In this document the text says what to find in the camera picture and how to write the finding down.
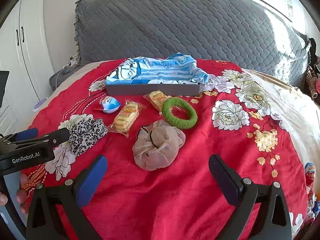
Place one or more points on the grey shallow box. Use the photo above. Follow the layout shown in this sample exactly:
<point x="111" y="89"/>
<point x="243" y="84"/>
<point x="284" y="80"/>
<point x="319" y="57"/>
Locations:
<point x="150" y="90"/>

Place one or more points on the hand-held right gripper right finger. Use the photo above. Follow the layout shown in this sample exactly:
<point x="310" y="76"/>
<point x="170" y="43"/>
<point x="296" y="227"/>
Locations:
<point x="226" y="182"/>

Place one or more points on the egg-shaped toy candy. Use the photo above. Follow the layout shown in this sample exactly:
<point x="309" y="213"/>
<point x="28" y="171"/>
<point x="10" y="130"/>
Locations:
<point x="310" y="173"/>
<point x="108" y="105"/>

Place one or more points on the green fuzzy scrunchie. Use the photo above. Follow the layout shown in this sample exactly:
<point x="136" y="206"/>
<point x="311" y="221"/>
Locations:
<point x="190" y="120"/>

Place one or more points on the blue striped cartoon cloth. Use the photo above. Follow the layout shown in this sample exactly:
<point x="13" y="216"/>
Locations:
<point x="150" y="70"/>

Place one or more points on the leopard print scrunchie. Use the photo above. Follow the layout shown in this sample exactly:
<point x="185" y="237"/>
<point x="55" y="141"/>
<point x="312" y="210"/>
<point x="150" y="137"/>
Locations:
<point x="85" y="135"/>

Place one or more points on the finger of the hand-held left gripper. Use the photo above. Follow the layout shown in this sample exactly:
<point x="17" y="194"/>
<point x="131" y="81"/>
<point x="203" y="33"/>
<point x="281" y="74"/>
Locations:
<point x="58" y="135"/>
<point x="27" y="133"/>

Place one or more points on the round white purple device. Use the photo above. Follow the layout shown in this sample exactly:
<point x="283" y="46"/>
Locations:
<point x="40" y="104"/>

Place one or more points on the pile of clothes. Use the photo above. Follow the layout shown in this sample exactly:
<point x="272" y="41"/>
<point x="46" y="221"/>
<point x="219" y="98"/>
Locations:
<point x="313" y="75"/>

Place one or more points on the grey quilted headboard cover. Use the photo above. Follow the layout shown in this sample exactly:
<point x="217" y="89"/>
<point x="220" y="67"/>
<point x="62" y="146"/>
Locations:
<point x="175" y="25"/>

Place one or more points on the red floral blanket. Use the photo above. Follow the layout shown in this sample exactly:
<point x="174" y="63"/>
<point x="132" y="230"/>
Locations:
<point x="175" y="192"/>

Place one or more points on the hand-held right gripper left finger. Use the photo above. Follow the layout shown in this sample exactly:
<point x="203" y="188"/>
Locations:
<point x="91" y="182"/>

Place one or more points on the black panel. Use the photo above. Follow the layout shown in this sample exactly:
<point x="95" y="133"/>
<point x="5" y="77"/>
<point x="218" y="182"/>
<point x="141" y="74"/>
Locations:
<point x="3" y="87"/>

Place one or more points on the white wardrobe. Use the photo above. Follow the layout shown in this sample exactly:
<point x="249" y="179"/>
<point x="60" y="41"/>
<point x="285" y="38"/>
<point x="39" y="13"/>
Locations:
<point x="30" y="60"/>

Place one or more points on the grey cushion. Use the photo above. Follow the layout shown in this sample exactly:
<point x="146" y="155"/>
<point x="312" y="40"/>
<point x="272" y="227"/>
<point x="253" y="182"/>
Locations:
<point x="58" y="77"/>

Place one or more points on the yellow rice cracker packet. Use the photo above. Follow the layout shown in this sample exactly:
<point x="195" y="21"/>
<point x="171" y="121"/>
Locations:
<point x="156" y="97"/>
<point x="126" y="117"/>

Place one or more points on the person's left hand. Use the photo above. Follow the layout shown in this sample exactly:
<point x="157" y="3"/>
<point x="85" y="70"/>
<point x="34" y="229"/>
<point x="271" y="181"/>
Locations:
<point x="22" y="195"/>

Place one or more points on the beige mesh scrunchie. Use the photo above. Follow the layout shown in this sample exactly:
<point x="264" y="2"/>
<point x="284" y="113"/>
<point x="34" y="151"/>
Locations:
<point x="155" y="157"/>

